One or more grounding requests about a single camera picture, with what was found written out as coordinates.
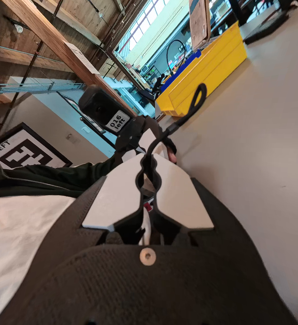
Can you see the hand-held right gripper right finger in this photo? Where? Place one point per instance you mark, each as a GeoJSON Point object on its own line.
{"type": "Point", "coordinates": [182, 198]}

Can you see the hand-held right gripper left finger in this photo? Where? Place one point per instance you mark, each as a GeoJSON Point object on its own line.
{"type": "Point", "coordinates": [118, 195]}

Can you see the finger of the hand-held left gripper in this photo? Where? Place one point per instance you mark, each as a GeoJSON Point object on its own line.
{"type": "Point", "coordinates": [146, 139]}
{"type": "Point", "coordinates": [131, 155]}

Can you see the yellow storage bin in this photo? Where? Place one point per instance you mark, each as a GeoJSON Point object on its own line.
{"type": "Point", "coordinates": [210, 66]}

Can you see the black desk mat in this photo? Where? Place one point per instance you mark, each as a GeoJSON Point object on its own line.
{"type": "Point", "coordinates": [265, 28]}

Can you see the person's left hand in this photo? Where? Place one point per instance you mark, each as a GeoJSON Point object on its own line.
{"type": "Point", "coordinates": [173, 157]}

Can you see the paper notice on beam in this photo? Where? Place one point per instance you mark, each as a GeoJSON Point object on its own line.
{"type": "Point", "coordinates": [81, 58]}

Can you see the blue storage bin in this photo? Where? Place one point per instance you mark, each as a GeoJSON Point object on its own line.
{"type": "Point", "coordinates": [179, 71]}

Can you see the black framed marker sign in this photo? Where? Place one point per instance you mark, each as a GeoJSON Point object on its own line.
{"type": "Point", "coordinates": [24, 152]}

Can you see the large cardboard panel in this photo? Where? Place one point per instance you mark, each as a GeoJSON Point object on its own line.
{"type": "Point", "coordinates": [199, 22]}

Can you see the wooden post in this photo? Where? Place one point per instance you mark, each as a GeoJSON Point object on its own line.
{"type": "Point", "coordinates": [50, 43]}

